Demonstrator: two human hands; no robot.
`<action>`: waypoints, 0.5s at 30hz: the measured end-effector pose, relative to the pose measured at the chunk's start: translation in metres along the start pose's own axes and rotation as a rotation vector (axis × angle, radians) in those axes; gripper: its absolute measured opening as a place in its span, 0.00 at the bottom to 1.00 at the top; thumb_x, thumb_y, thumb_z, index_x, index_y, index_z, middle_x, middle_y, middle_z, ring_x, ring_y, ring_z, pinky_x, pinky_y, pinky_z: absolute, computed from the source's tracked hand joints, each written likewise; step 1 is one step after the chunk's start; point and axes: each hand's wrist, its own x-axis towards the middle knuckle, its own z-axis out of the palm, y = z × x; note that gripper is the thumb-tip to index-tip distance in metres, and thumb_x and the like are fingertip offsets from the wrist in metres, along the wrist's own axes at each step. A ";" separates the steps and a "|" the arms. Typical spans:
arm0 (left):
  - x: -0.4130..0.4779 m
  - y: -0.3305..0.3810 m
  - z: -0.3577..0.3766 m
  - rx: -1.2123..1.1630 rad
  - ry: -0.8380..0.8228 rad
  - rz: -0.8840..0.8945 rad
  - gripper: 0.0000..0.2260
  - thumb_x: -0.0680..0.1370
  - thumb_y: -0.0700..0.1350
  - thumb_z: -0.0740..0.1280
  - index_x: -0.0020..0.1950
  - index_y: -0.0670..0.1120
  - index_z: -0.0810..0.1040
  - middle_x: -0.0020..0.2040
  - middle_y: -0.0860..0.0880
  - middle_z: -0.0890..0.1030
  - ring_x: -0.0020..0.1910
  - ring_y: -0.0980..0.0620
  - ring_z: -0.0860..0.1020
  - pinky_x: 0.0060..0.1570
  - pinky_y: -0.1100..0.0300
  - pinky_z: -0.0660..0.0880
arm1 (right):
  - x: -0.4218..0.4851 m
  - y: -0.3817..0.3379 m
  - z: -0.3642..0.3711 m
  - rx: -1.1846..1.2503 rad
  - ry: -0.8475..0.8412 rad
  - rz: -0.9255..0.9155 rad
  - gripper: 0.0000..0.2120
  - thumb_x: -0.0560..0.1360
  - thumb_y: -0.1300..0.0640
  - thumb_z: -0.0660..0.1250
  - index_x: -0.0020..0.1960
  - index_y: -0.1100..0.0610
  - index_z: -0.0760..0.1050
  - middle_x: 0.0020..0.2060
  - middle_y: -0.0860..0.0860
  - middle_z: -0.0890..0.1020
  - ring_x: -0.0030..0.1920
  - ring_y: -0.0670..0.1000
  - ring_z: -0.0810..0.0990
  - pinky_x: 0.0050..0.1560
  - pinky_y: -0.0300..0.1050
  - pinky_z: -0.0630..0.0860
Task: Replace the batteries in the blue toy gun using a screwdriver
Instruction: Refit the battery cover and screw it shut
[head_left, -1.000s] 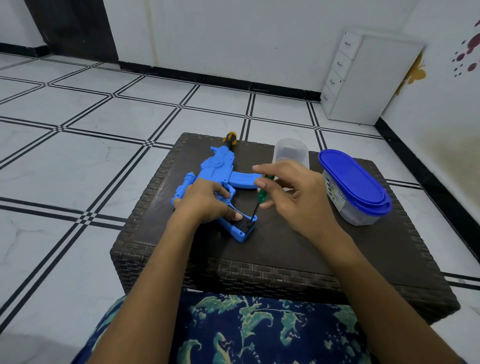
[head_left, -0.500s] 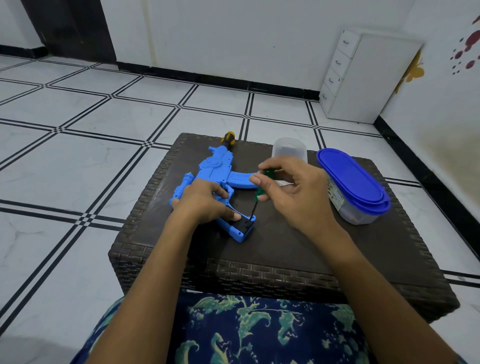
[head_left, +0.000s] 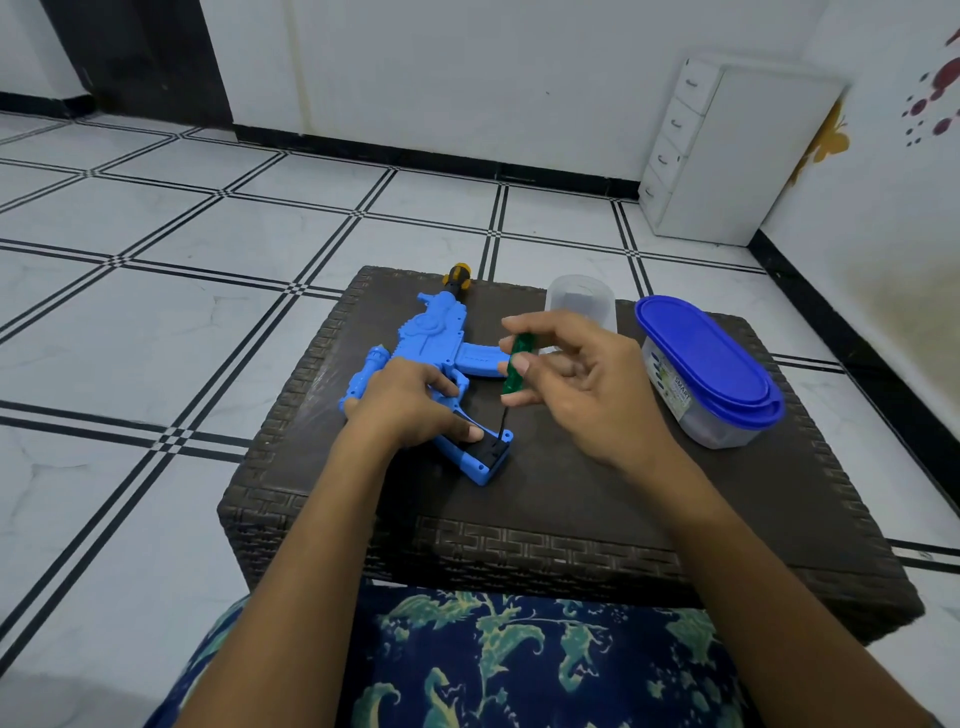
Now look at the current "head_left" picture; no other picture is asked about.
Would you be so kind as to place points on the person's left forearm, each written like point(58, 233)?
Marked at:
point(285, 600)

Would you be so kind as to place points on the yellow butterfly wall sticker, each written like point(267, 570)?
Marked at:
point(829, 139)

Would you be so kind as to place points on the blue floral dress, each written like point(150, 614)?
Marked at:
point(525, 660)

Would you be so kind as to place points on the dark brown wicker table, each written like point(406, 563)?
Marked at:
point(750, 510)

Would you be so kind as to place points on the labelled container with blue lid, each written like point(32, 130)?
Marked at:
point(697, 424)

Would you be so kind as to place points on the blue toy gun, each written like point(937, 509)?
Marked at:
point(435, 337)

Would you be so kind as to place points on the black battery cover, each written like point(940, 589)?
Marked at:
point(486, 452)

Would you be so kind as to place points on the person's right hand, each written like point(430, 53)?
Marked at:
point(600, 397)

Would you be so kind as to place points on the white drawer cabinet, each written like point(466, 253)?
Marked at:
point(750, 157)

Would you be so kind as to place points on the clear container with blue lid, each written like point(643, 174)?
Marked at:
point(581, 296)

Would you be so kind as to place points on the person's right forearm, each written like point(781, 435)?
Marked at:
point(772, 600)

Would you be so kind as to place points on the person's left hand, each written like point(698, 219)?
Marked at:
point(397, 405)

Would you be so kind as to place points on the dark door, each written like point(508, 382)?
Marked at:
point(142, 52)

